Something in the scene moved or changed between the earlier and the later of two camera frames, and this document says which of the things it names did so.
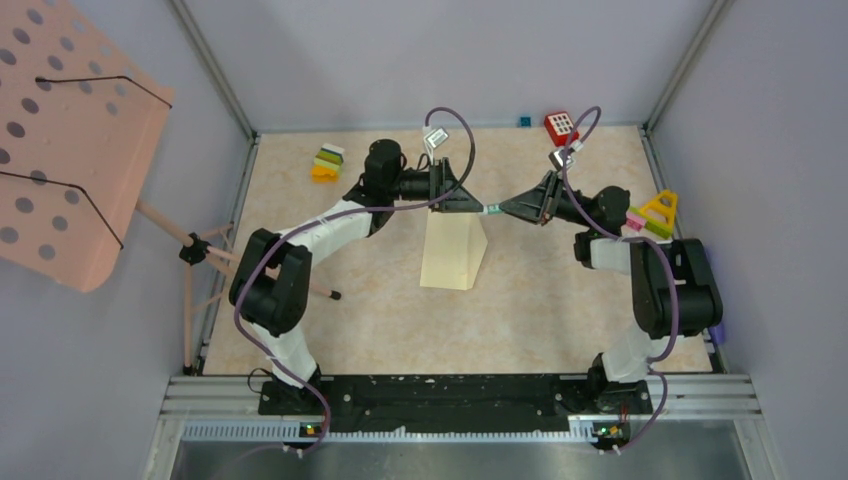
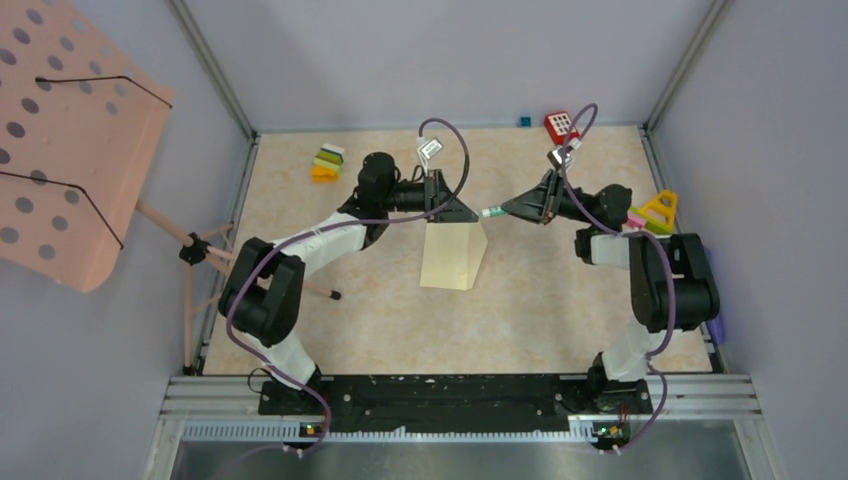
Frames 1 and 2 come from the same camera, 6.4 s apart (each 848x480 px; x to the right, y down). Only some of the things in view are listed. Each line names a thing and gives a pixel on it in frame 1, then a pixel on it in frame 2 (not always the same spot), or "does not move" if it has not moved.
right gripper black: x=531 y=205 does not move
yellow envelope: x=453 y=249 does not move
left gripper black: x=442 y=181 to x=436 y=187
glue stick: x=492 y=209 does not move
